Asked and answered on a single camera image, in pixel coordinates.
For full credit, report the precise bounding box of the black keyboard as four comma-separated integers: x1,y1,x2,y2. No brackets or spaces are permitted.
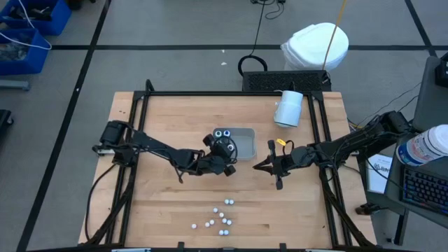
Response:
401,167,448,216

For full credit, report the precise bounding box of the black looped floor cable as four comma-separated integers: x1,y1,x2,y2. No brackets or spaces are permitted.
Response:
237,0,269,77

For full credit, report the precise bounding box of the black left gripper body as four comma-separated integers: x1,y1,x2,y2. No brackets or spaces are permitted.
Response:
195,134,237,177

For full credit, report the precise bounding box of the white wipes canister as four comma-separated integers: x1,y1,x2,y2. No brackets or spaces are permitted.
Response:
396,124,448,167

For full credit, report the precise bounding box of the grey computer cart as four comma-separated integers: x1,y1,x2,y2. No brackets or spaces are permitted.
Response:
363,120,448,246

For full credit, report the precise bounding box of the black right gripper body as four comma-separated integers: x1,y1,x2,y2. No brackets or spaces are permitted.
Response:
267,139,298,191

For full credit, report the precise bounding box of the black perforated computer case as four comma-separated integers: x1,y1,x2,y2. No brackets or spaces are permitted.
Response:
241,69,333,94

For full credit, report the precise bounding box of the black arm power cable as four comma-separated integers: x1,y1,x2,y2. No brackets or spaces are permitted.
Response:
85,162,120,242

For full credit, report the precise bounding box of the blue storage bin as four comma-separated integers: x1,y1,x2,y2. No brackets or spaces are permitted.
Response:
0,0,73,37
0,28,50,76

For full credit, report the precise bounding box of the clear plastic tray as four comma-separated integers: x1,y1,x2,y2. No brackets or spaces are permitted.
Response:
212,127,258,162

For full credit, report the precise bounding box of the black metal table frame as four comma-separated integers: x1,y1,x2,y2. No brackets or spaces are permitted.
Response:
82,78,377,250

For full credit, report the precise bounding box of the grey metal bar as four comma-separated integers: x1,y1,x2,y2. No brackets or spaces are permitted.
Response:
0,79,31,92

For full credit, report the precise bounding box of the white cable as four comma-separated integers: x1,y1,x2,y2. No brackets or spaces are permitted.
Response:
0,0,53,51

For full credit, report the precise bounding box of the black device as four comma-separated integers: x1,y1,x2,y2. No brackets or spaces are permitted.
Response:
435,52,448,88

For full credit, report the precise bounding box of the white paper sheet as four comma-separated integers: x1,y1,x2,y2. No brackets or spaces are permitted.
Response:
366,153,393,195

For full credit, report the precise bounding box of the white lined trash bin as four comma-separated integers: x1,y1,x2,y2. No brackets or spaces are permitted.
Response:
280,22,350,73

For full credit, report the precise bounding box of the yellow hanging cable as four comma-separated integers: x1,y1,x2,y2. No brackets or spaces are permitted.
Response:
321,0,349,71

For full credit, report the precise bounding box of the grey side table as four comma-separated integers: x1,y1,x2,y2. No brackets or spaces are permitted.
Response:
412,55,448,133

